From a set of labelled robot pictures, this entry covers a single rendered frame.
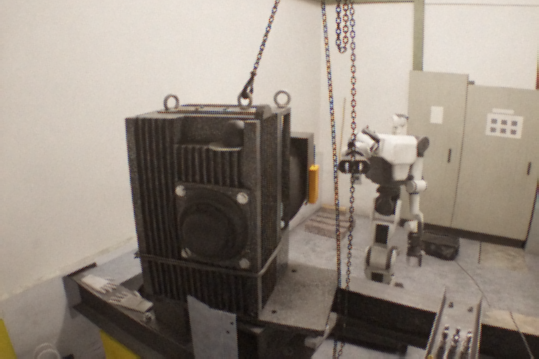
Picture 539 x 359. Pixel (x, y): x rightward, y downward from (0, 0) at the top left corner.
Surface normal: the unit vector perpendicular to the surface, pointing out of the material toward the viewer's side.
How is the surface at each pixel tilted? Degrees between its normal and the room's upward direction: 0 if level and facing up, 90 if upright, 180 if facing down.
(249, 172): 90
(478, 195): 90
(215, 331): 90
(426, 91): 90
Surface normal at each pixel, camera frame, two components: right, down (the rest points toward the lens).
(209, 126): -0.29, 0.23
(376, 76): -0.53, 0.21
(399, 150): 0.40, 0.14
